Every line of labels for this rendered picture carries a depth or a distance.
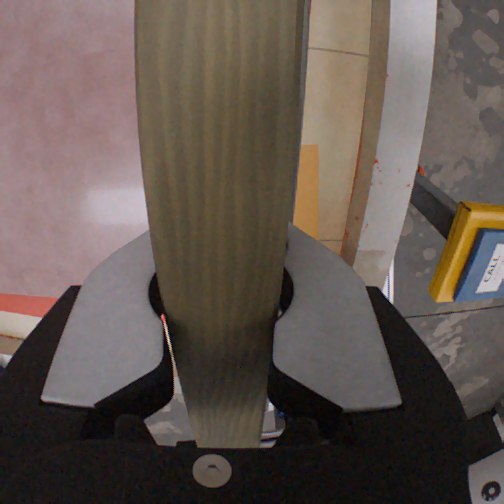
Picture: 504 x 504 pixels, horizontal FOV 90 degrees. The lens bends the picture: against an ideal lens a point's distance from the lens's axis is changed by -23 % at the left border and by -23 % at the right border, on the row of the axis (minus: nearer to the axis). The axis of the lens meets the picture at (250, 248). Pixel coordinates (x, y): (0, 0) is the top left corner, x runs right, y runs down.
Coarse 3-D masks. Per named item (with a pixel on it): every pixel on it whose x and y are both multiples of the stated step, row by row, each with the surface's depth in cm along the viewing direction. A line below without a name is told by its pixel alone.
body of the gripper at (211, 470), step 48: (144, 432) 5; (288, 432) 5; (48, 480) 3; (96, 480) 4; (144, 480) 4; (192, 480) 4; (240, 480) 4; (288, 480) 4; (336, 480) 4; (384, 480) 4
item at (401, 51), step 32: (384, 0) 16; (416, 0) 15; (384, 32) 17; (416, 32) 16; (384, 64) 18; (416, 64) 18; (384, 96) 19; (416, 96) 19; (384, 128) 20; (416, 128) 20; (384, 160) 22; (416, 160) 22; (352, 192) 27; (384, 192) 23; (352, 224) 27; (384, 224) 25; (352, 256) 27; (384, 256) 26; (0, 352) 33
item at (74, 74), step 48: (0, 0) 15; (48, 0) 16; (96, 0) 17; (0, 48) 17; (48, 48) 18; (96, 48) 19; (0, 96) 20; (48, 96) 21; (96, 96) 21; (0, 144) 22; (48, 144) 23
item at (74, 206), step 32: (0, 160) 23; (32, 160) 23; (64, 160) 24; (96, 160) 24; (128, 160) 24; (0, 192) 25; (32, 192) 25; (64, 192) 25; (96, 192) 26; (128, 192) 26; (0, 224) 27; (32, 224) 27; (64, 224) 27; (96, 224) 27; (128, 224) 28; (0, 256) 29; (32, 256) 29; (64, 256) 29; (96, 256) 29; (0, 288) 31; (32, 288) 31; (64, 288) 31
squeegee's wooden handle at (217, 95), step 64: (192, 0) 4; (256, 0) 4; (192, 64) 5; (256, 64) 5; (192, 128) 5; (256, 128) 5; (192, 192) 6; (256, 192) 6; (192, 256) 7; (256, 256) 7; (192, 320) 8; (256, 320) 8; (192, 384) 9; (256, 384) 9
